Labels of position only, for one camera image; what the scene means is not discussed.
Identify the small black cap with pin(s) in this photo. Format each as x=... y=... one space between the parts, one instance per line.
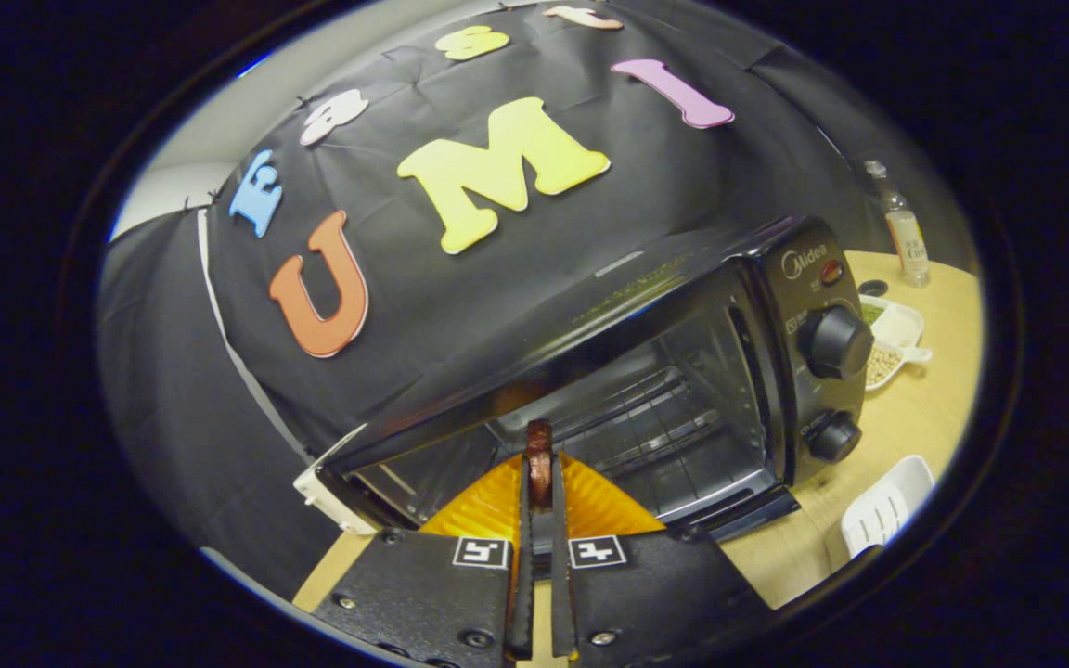
x=873 y=288

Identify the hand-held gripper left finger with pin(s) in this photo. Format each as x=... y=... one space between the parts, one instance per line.
x=521 y=557

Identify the white divided grain dish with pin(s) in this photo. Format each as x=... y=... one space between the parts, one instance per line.
x=896 y=329

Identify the black toaster oven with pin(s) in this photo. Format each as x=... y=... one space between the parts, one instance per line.
x=804 y=408

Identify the white ribbed tray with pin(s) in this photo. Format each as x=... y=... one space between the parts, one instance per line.
x=887 y=506

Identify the brown chicken leg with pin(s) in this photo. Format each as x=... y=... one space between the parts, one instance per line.
x=540 y=455

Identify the white toaster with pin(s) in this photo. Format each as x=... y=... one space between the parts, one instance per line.
x=321 y=492

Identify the clear plastic bottle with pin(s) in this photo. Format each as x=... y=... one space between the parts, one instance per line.
x=906 y=232

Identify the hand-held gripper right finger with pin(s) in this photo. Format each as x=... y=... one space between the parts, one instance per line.
x=560 y=557

